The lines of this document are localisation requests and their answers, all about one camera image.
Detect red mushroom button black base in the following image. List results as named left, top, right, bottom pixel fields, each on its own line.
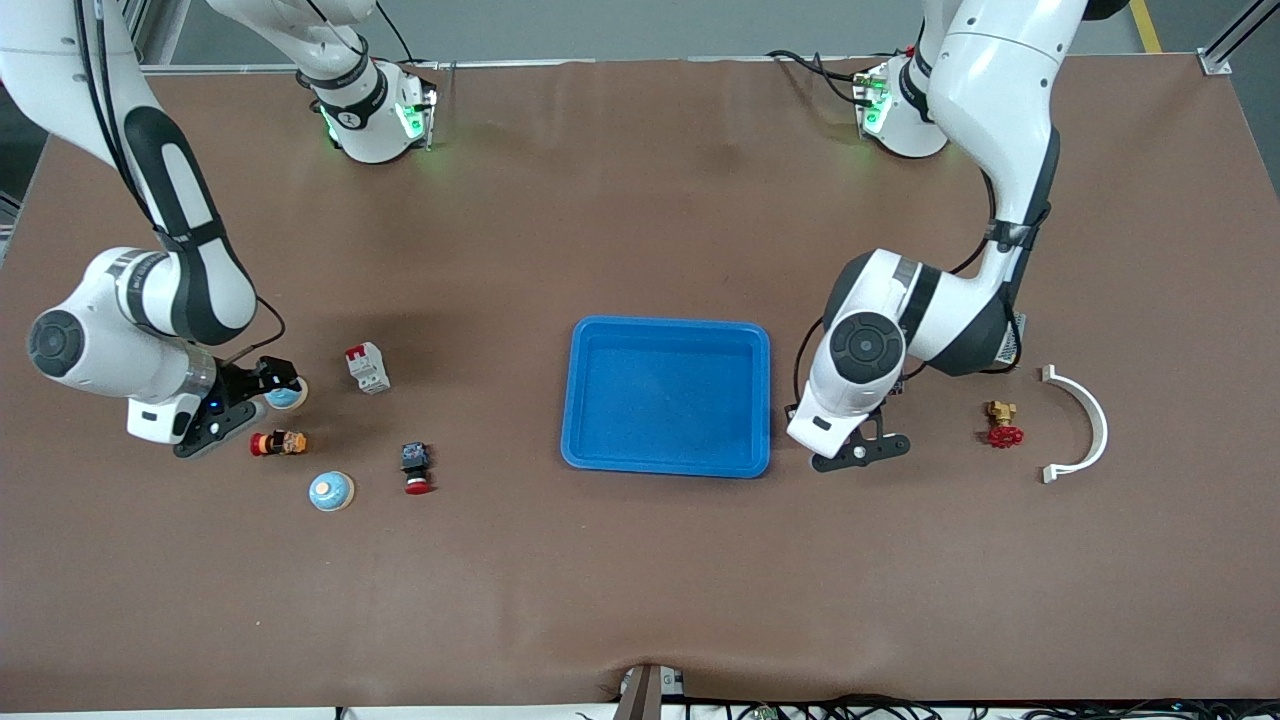
left=399, top=442, right=437, bottom=497

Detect white curved plastic bracket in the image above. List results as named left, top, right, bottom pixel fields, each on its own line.
left=1040, top=364, right=1110, bottom=485

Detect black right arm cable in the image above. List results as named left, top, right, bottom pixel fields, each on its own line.
left=70, top=0, right=289, bottom=366

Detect black base cable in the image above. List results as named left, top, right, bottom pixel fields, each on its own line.
left=765, top=48, right=871, bottom=109

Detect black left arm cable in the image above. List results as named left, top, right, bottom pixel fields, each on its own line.
left=793, top=315, right=831, bottom=406

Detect white circuit breaker red switch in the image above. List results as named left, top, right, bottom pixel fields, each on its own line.
left=344, top=341, right=392, bottom=395

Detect aluminium frame profile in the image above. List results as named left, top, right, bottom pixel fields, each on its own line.
left=1198, top=0, right=1280, bottom=77

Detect brass valve red handwheel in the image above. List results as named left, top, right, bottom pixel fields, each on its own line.
left=983, top=400, right=1026, bottom=450

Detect blue plastic tray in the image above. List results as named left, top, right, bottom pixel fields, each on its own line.
left=560, top=316, right=773, bottom=480

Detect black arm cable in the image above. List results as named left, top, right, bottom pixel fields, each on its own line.
left=70, top=0, right=289, bottom=366
left=793, top=315, right=831, bottom=406

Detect black cable bundle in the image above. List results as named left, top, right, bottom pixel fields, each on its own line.
left=690, top=694, right=1280, bottom=720

